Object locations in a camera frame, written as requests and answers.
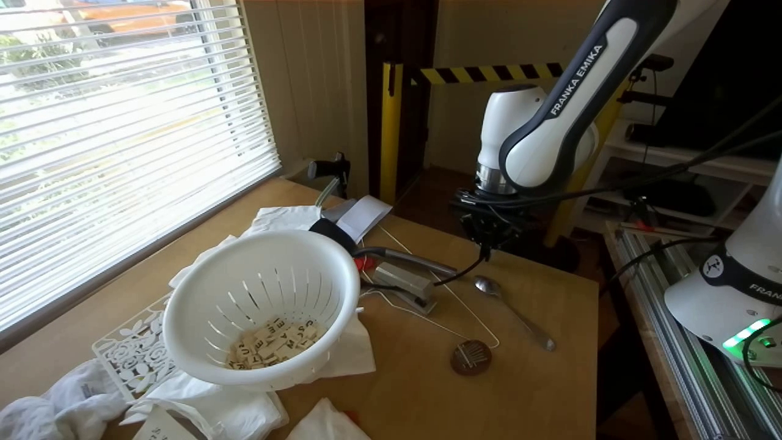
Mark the small brown oval kalimba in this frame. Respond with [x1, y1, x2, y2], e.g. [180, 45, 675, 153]
[450, 338, 495, 379]

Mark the white folded cloth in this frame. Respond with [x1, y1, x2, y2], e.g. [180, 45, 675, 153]
[242, 203, 324, 241]

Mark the yellow black striped barrier belt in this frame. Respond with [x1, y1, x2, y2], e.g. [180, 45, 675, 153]
[418, 61, 568, 89]

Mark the metal spoon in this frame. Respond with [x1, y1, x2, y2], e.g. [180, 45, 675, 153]
[471, 274, 559, 354]

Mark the dark wooden door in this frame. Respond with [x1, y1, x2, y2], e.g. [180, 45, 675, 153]
[361, 0, 440, 200]

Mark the black screen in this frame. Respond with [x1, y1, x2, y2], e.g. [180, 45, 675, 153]
[649, 0, 782, 162]

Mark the pile of wooden letter tiles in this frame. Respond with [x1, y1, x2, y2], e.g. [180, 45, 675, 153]
[224, 316, 324, 373]

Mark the white napkin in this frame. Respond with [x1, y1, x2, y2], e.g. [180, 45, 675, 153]
[313, 313, 378, 381]

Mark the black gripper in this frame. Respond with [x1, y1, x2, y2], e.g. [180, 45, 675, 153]
[453, 188, 528, 265]

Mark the white shelf unit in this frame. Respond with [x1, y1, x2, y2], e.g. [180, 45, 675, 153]
[583, 133, 780, 241]

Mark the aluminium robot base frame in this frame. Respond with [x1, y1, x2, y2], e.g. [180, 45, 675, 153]
[603, 225, 782, 440]

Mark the white plastic colander bowl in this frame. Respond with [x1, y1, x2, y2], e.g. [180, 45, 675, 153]
[161, 228, 363, 388]

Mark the black robot wrist cable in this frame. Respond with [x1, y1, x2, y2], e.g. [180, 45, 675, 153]
[459, 95, 782, 216]

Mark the white crumpled cloth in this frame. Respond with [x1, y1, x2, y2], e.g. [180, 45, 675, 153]
[120, 370, 290, 440]

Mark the white paper card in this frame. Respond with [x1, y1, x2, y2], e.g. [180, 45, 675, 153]
[335, 193, 396, 248]

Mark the window with white blinds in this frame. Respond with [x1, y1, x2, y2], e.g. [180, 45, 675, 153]
[0, 0, 284, 338]

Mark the grey metal hand tool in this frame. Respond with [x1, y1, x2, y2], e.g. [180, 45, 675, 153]
[354, 244, 459, 318]

